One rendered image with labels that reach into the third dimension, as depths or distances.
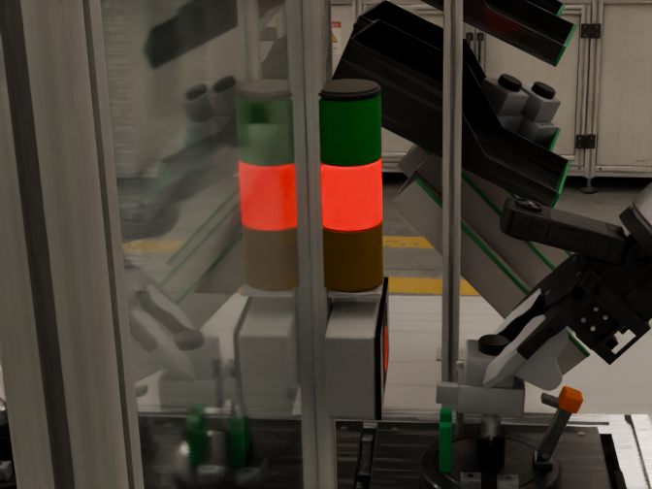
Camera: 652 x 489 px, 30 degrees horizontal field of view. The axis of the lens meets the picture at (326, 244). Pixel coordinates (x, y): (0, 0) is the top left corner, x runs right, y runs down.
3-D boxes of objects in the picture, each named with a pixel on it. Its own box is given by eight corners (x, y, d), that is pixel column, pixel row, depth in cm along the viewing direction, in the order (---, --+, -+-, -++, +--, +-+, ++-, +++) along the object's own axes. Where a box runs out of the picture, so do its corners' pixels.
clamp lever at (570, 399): (551, 454, 121) (582, 390, 119) (553, 464, 119) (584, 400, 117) (517, 441, 121) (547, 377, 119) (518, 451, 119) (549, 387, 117)
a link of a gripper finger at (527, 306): (516, 393, 121) (584, 342, 116) (473, 355, 120) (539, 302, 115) (519, 374, 124) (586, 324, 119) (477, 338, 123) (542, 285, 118)
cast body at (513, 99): (489, 119, 155) (514, 71, 152) (513, 138, 153) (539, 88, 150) (449, 118, 149) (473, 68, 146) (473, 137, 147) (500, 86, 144)
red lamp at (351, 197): (384, 210, 96) (383, 149, 94) (380, 231, 91) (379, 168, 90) (320, 210, 96) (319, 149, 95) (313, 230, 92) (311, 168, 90)
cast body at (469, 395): (520, 397, 121) (526, 332, 118) (523, 418, 117) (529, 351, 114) (436, 391, 122) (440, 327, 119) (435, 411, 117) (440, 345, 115)
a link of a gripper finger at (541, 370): (526, 428, 113) (594, 356, 112) (479, 388, 112) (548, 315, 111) (519, 417, 116) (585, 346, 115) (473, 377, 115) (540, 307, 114)
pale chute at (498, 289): (570, 332, 151) (598, 310, 149) (561, 377, 139) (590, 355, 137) (413, 170, 150) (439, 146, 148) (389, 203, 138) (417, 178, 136)
